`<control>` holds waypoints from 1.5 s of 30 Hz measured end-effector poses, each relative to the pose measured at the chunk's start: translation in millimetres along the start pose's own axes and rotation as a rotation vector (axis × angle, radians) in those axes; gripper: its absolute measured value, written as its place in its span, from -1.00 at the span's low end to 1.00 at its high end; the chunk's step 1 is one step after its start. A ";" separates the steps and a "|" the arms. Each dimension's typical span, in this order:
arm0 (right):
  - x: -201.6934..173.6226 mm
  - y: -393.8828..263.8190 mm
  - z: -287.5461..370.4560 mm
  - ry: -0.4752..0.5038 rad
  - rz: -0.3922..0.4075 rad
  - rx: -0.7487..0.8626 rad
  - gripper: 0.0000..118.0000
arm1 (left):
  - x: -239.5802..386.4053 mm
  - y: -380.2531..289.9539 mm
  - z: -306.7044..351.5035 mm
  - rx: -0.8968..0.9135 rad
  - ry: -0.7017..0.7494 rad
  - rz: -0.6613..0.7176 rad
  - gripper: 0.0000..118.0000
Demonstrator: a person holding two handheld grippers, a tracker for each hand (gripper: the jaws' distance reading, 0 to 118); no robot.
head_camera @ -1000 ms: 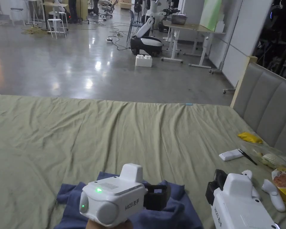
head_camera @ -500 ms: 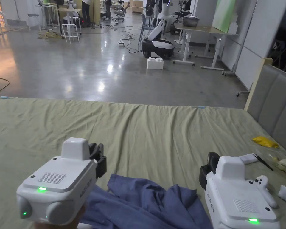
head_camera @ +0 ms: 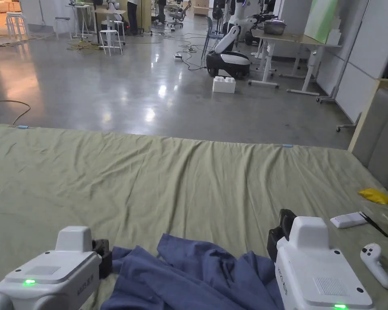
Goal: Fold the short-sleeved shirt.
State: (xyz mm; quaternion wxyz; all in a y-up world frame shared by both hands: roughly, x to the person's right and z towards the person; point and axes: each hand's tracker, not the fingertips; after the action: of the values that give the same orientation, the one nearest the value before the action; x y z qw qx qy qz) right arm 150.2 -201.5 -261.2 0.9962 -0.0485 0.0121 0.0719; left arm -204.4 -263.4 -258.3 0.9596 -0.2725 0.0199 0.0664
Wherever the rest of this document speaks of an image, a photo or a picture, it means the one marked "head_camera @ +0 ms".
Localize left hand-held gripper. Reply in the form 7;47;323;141
0;226;113;310

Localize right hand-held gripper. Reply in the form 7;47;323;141
266;209;374;310

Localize dark blue shirt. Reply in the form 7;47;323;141
100;233;285;310

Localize small white flat box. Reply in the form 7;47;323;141
329;212;364;229

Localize white hand controller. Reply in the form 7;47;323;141
360;243;388;290

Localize black tweezers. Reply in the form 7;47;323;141
358;211;388;238

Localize yellow bag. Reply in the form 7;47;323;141
358;188;388;206

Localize grey padded headboard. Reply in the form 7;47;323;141
350;87;388;201

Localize bed with pale green sheet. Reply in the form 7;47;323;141
0;124;388;310

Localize white foam block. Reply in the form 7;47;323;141
212;76;236;94

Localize white robot with black base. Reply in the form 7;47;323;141
206;25;250;78

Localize white-legged wooden desk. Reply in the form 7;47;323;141
248;19;343;96

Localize white round stool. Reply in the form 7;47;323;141
98;29;124;57
6;12;30;41
54;17;73;40

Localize blue-grey plastic chair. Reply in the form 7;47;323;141
201;16;228;63

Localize white humanoid robot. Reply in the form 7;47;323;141
228;0;280;46

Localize wooden table with black legs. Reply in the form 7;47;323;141
93;8;127;44

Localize grey office chair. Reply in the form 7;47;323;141
169;1;192;29

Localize beige sofa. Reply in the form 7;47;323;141
0;0;21;15

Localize floor cable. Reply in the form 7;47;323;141
0;101;32;127

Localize yellow coiled cable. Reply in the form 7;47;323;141
66;38;101;52

